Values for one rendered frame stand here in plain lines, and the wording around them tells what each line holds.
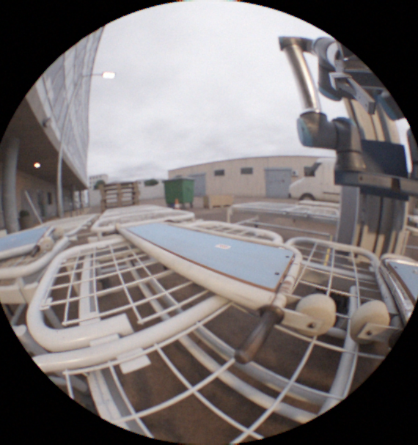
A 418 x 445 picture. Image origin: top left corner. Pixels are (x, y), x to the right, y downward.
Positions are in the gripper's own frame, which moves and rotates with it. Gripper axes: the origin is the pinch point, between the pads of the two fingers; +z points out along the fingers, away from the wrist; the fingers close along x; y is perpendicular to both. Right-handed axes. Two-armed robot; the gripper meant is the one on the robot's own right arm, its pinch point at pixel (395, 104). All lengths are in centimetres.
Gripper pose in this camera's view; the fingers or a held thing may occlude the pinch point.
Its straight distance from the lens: 33.9
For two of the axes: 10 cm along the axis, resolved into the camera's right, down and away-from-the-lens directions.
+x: -7.6, 0.1, 6.5
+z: -1.5, 9.7, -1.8
